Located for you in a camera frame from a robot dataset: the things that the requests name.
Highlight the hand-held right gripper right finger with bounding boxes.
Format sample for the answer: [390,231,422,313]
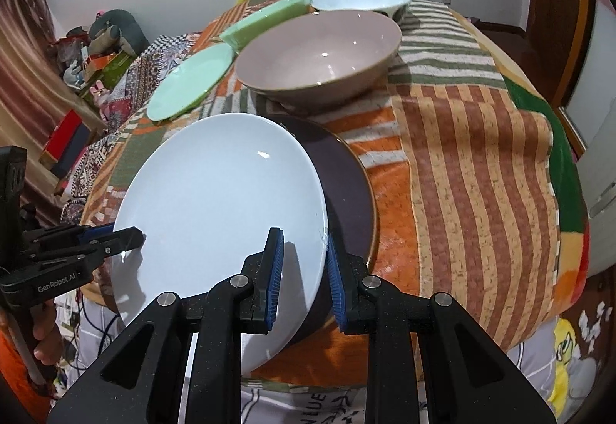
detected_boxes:
[325,231,556,424]

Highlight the white plate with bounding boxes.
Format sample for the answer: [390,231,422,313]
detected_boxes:
[112,112,330,377]

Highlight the white refrigerator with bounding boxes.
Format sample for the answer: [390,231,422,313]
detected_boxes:
[558,0,616,280]

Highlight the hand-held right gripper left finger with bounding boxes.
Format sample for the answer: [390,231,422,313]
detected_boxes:
[45,226,286,424]

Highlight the patterned quilt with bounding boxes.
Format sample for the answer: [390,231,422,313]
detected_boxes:
[60,32,203,227]

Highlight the dark brown plate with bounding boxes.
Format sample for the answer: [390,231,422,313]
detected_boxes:
[262,113,378,348]

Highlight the green rectangular plate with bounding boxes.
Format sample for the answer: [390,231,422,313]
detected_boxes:
[219,0,313,54]

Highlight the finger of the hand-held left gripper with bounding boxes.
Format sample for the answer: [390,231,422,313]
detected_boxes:
[72,223,117,243]
[72,226,145,261]

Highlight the red box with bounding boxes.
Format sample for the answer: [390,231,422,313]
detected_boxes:
[43,110,82,162]

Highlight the green round plate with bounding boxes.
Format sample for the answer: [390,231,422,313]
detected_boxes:
[146,42,234,122]

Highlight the green box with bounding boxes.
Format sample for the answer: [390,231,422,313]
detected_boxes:
[84,51,136,92]

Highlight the striped patchwork blanket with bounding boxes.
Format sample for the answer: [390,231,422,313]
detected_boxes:
[79,0,592,393]

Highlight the large grey bowl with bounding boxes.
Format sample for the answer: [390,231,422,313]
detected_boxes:
[235,10,403,109]

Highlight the pink bunny toy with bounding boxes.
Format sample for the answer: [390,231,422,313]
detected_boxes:
[89,80,109,109]

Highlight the person's left hand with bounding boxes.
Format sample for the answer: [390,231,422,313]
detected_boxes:
[31,301,64,364]

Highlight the brown curtain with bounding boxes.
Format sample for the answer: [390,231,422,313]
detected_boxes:
[0,0,97,232]

